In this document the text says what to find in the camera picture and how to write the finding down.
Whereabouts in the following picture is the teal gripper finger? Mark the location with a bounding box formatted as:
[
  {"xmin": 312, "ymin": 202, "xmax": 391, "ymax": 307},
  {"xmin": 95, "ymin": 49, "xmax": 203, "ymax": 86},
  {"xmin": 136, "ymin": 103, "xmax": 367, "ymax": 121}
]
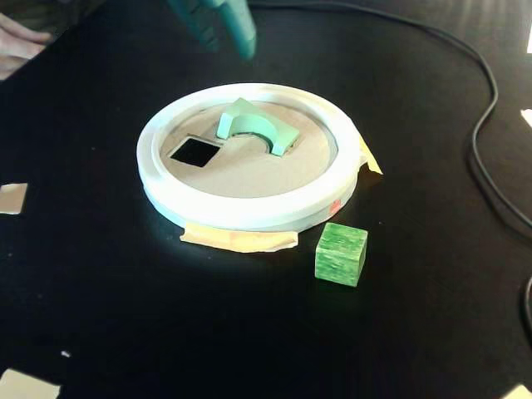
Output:
[
  {"xmin": 165, "ymin": 0, "xmax": 224, "ymax": 52},
  {"xmin": 209, "ymin": 0, "xmax": 259, "ymax": 60}
]

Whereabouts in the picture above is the mint green U shape block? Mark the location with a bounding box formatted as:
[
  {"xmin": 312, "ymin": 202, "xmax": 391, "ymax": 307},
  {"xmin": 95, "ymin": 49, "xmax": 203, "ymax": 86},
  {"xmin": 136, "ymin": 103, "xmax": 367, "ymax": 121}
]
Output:
[{"xmin": 215, "ymin": 96, "xmax": 302, "ymax": 159}]

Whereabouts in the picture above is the white round shape sorter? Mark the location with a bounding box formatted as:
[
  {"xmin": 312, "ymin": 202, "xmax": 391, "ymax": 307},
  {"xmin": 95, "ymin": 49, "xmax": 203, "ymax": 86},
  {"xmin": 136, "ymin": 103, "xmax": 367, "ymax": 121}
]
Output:
[{"xmin": 135, "ymin": 81, "xmax": 361, "ymax": 233}]

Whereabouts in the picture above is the person's pale hand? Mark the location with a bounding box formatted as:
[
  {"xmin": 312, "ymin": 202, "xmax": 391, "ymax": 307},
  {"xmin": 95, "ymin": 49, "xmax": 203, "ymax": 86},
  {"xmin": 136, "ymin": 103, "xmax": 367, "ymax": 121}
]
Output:
[{"xmin": 0, "ymin": 12, "xmax": 54, "ymax": 81}]

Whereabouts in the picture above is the green wooden cube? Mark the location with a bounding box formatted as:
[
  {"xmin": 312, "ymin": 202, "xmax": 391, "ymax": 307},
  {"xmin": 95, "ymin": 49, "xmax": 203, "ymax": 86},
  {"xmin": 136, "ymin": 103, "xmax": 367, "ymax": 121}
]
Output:
[{"xmin": 313, "ymin": 221, "xmax": 370, "ymax": 288}]

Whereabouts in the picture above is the thick black cable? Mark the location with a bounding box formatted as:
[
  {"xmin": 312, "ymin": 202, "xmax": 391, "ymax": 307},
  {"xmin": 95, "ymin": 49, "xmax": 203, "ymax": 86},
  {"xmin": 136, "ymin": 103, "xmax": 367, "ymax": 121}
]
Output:
[{"xmin": 244, "ymin": 0, "xmax": 532, "ymax": 242}]

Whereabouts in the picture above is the black cable loop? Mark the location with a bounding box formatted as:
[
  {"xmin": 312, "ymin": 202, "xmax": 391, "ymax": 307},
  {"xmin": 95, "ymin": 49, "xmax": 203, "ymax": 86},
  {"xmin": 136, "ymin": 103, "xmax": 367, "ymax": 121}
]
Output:
[{"xmin": 518, "ymin": 275, "xmax": 532, "ymax": 338}]

